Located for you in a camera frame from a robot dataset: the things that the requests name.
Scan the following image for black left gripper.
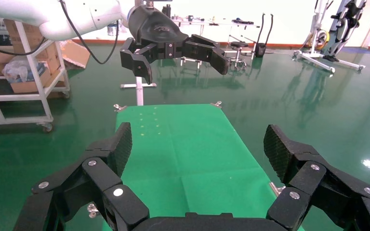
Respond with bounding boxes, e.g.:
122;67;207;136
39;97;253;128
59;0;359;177
119;4;231;86

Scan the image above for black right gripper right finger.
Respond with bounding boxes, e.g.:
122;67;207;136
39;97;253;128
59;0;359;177
263;124;370;231

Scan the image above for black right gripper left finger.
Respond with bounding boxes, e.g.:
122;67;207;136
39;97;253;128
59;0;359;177
13;122;150;231

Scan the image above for flat brown cardboard sheet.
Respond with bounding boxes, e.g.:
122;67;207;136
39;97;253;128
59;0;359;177
60;40;92;70

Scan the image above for low brown cardboard storage box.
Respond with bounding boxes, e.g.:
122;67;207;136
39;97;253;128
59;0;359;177
10;65;53;94

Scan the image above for wide brown cardboard storage box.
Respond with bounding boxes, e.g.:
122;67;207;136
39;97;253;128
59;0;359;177
0;43;61;76

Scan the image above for small black upright object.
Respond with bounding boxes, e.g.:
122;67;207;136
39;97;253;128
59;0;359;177
161;3;173;19

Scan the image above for long white work table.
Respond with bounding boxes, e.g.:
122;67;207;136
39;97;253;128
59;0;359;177
172;16;262;61

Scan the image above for white T-shaped floor stand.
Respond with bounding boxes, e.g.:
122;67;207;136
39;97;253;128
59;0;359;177
120;48;158;107

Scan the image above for black round stool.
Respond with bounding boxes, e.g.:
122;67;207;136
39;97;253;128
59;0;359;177
229;40;250;72

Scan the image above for flat black device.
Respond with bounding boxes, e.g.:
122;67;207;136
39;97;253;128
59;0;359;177
231;18;255;26

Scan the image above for green table cloth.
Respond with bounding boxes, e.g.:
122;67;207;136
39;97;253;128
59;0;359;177
101;103;304;231

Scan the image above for white metal shelf cart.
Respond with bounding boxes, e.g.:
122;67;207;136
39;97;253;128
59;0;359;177
0;19;71;133

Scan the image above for clear plastic bag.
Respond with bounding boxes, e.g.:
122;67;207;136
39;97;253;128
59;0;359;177
2;56;40;84

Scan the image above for yellow wheel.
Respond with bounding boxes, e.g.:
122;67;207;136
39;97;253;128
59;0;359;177
315;29;330;49

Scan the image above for black exoskeleton legs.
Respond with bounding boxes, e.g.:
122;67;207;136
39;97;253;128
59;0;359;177
323;0;368;63

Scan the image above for black bag with straps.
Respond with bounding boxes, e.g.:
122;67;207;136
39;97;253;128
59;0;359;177
254;13;274;59

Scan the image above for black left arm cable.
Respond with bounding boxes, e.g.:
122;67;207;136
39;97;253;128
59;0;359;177
59;0;120;65

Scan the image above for thin black hanging cable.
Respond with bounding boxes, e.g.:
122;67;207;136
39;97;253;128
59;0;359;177
0;38;47;57

